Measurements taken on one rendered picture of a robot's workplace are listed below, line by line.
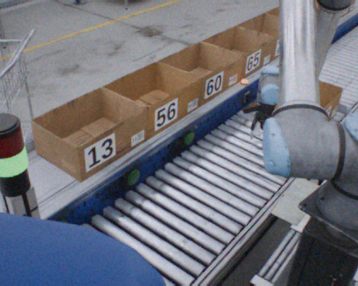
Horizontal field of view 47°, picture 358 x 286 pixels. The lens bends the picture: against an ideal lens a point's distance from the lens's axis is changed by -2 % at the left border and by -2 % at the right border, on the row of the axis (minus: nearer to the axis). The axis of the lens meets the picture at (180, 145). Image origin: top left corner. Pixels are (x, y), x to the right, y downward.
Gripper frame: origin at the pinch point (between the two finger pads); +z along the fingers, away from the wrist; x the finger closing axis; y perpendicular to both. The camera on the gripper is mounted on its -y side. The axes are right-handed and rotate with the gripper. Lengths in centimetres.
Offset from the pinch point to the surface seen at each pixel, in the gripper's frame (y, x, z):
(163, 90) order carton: -53, -10, -9
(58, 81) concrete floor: -252, 64, 81
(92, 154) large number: -29, -81, -18
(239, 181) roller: 10.3, -31.7, 5.9
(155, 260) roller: 11, -90, 6
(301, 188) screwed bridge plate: 34.7, -18.3, 4.9
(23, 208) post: 31, -143, -72
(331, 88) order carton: 15, 58, -9
